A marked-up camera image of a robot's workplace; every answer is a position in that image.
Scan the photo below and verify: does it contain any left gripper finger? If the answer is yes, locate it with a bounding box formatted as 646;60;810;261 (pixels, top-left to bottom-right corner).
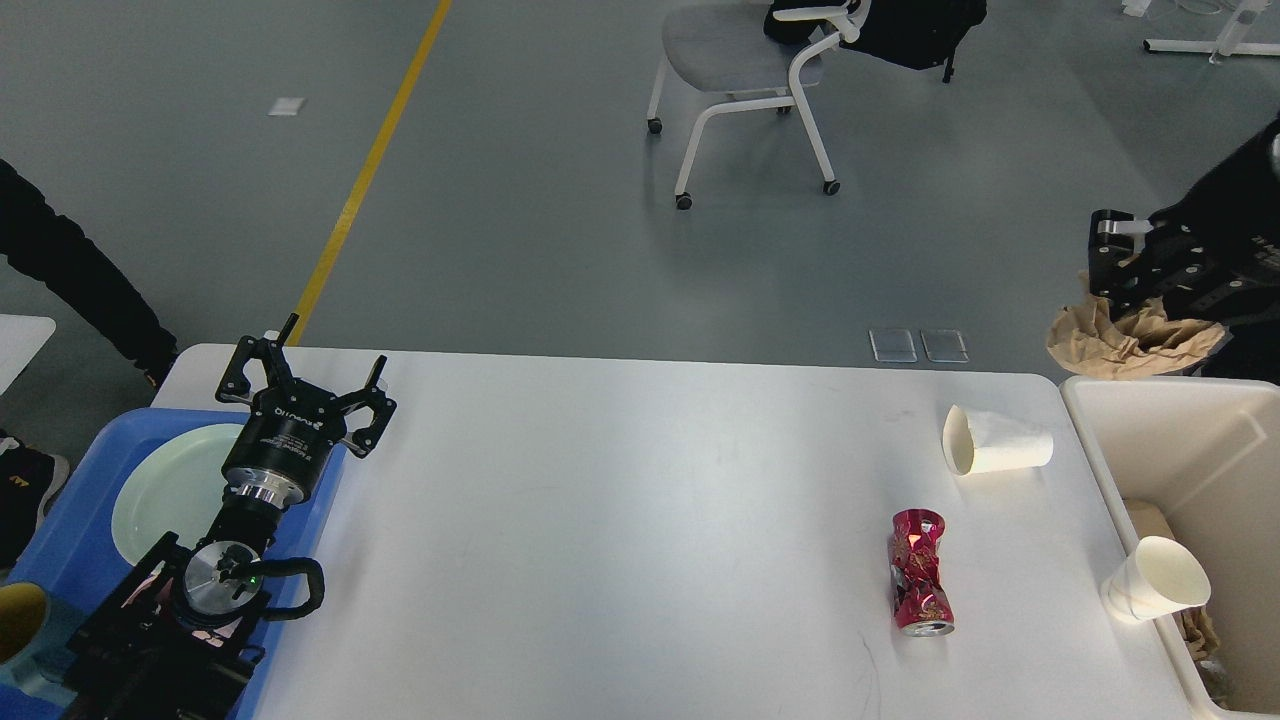
330;355;399;460
216;314;301;411

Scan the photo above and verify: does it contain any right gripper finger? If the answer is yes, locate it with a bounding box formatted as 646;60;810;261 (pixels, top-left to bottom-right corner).
1088;209;1171;322

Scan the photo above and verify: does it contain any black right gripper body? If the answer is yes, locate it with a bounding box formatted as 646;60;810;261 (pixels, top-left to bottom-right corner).
1149;222;1279;380

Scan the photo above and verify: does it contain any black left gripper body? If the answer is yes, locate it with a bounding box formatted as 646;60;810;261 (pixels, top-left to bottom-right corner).
221;383;346;506

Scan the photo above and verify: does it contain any brown napkin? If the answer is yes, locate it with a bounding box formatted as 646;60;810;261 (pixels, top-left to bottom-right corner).
1044;292;1233;380

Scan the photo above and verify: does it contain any light green plate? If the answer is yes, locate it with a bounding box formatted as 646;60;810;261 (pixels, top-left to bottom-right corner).
111;423;242;565

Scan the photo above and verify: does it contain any white paper cup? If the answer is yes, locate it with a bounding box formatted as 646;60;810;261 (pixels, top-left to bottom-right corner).
1100;536;1212;624
941;405;1053;477

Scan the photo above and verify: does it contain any teal mug yellow inside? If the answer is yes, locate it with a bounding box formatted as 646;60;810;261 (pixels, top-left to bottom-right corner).
1;582;86;708

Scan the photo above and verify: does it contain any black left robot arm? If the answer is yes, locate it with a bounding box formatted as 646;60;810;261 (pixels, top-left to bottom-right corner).
63;315;396;719

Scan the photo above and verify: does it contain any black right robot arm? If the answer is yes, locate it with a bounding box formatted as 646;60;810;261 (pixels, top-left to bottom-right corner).
1087;120;1279;383

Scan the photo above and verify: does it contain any beige plastic bin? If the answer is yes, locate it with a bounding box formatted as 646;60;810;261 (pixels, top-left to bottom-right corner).
1061;375;1279;719

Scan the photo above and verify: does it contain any white stand base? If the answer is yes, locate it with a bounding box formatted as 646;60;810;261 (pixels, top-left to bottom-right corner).
1142;0;1280;63

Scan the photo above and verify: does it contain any blue plastic tray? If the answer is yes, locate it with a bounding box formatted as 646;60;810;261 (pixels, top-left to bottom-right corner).
1;407;351;719

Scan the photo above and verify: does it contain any person dark clothing left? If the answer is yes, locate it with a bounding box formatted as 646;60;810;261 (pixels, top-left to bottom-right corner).
1;161;177;574

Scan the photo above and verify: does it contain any black backpack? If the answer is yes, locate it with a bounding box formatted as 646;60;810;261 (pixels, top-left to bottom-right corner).
764;1;987;83

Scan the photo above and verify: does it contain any red small packet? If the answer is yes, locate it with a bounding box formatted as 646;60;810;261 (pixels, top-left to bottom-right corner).
890;509;955;637

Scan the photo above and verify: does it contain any white grey office chair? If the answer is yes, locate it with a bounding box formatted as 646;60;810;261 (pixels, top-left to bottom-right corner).
646;1;870;210

